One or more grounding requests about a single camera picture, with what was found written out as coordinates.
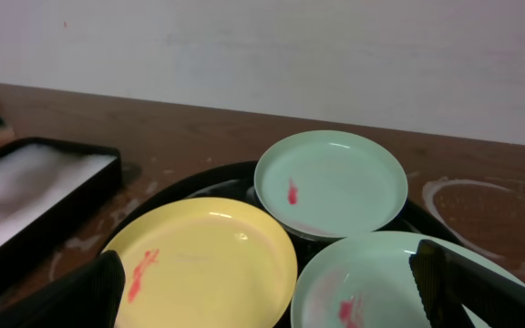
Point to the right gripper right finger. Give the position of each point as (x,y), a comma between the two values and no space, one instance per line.
(449,285)

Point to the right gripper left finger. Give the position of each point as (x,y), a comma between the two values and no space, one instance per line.
(88,297)

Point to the yellow plate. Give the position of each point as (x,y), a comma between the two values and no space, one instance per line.
(205,262)

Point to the mint green plate near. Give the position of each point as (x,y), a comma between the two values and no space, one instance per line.
(361,281)

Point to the mint green plate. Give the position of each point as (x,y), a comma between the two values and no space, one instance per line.
(327,184)
(361,281)

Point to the mint green plate far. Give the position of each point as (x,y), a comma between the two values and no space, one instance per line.
(327,184)

